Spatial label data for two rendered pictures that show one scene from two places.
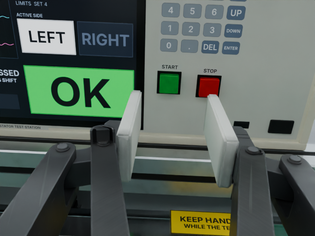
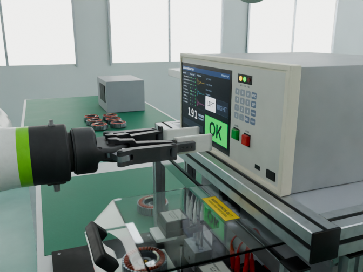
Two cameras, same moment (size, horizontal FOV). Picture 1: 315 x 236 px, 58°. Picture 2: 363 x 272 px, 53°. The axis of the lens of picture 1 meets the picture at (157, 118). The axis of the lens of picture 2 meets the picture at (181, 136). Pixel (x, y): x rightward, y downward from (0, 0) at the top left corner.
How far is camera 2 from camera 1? 60 cm
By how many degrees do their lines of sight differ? 64
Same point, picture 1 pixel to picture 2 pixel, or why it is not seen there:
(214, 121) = (189, 137)
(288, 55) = (270, 131)
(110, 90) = (222, 131)
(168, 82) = (233, 133)
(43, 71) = (208, 118)
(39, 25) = (209, 99)
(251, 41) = (258, 120)
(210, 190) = (233, 196)
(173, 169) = (223, 176)
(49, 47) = (210, 108)
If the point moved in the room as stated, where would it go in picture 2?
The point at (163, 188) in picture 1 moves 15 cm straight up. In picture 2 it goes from (220, 186) to (223, 110)
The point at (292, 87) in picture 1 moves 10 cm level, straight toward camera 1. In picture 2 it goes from (273, 150) to (210, 149)
